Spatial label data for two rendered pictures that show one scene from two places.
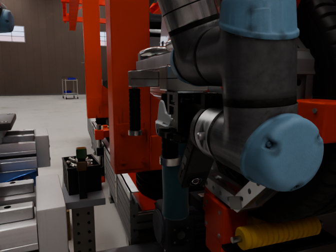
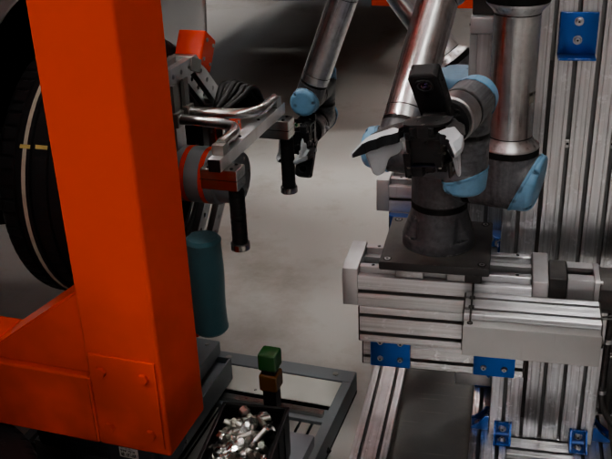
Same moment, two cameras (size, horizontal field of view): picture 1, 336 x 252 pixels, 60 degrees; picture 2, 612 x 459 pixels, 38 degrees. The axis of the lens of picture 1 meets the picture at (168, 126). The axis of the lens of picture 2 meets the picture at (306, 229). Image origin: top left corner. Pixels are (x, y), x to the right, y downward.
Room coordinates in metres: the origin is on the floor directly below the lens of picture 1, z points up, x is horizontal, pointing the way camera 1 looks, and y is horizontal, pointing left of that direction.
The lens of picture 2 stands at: (2.27, 1.35, 1.67)
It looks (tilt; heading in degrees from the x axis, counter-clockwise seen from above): 26 degrees down; 218
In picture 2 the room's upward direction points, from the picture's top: 2 degrees counter-clockwise
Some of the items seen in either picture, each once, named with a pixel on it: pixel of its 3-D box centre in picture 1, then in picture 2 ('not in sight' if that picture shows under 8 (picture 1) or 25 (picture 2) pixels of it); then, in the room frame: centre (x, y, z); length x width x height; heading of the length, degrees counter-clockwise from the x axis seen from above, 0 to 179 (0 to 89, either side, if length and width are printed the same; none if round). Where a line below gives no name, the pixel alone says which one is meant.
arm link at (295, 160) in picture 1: (260, 142); (321, 117); (0.31, -0.10, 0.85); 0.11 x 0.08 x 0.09; 19
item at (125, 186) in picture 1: (106, 153); not in sight; (2.50, 0.54, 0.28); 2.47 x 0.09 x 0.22; 19
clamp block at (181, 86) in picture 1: (183, 77); (275, 126); (0.60, -0.03, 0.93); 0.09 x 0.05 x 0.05; 109
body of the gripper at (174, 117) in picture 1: (198, 120); (303, 134); (0.46, -0.05, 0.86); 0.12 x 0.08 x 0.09; 19
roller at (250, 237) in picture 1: (279, 231); not in sight; (0.75, -0.31, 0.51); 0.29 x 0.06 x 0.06; 109
